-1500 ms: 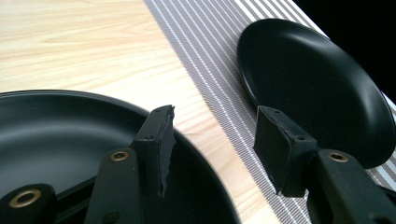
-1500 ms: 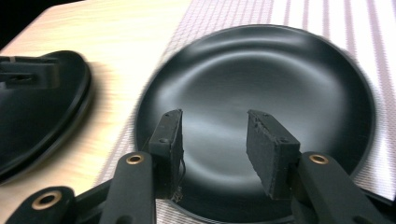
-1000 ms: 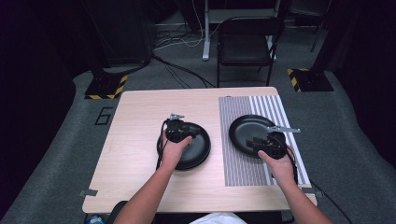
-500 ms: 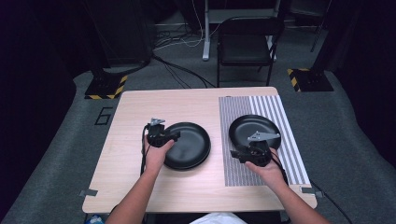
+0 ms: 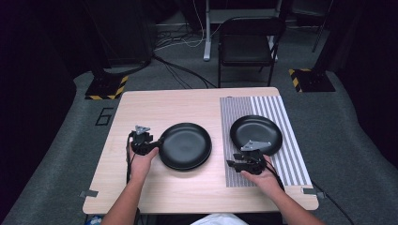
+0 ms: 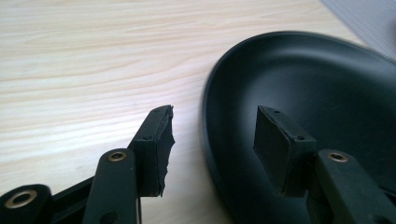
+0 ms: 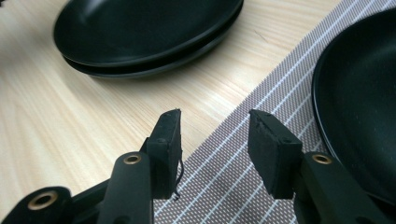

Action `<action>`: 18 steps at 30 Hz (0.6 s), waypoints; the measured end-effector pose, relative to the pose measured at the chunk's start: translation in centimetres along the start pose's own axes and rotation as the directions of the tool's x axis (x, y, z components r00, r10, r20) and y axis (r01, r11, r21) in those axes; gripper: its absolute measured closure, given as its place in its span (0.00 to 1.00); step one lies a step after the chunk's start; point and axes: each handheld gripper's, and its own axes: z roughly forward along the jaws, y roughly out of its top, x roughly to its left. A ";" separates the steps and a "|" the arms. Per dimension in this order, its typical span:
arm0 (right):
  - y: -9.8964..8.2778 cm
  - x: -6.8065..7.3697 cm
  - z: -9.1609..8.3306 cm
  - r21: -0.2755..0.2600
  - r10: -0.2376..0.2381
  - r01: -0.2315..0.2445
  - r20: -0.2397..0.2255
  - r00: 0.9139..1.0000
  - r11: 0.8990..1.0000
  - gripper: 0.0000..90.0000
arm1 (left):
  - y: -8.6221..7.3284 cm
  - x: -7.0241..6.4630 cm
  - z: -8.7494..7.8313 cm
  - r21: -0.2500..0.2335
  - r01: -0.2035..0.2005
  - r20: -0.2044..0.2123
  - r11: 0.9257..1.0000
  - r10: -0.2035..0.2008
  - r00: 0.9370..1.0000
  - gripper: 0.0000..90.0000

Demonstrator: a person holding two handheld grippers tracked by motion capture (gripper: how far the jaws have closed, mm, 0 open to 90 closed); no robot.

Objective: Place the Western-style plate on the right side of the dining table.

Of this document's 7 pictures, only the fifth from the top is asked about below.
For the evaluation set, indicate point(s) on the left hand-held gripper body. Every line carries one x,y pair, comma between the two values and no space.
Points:
141,143

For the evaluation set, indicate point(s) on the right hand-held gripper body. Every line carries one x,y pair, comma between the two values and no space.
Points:
254,164

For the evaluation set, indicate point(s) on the black round plate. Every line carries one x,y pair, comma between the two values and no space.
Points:
186,144
189,168
256,132

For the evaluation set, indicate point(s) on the person's right hand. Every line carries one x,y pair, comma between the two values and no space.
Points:
266,181

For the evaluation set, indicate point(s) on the person's left hand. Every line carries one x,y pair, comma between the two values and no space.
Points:
140,167

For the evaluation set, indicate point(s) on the grey white striped mat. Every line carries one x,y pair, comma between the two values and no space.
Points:
294,156

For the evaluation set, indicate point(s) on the black tape floor marking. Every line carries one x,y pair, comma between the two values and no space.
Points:
100,118

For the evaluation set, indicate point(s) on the person's white shirt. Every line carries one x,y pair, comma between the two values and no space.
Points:
219,220

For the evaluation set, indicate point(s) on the grey tape piece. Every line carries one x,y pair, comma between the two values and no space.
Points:
89,193
309,191

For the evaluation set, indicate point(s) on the black yellow striped stand base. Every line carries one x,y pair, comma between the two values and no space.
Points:
313,81
104,86

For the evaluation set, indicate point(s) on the blue white object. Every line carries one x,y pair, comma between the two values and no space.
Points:
94,221

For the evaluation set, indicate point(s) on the black folding chair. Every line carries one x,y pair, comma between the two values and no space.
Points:
247,47

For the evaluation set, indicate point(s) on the large black cabinet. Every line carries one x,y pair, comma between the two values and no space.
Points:
125,31

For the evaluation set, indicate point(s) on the dark curtain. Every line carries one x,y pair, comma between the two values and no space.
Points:
31,93
375,93

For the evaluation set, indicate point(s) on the white desk frame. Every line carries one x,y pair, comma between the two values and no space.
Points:
207,37

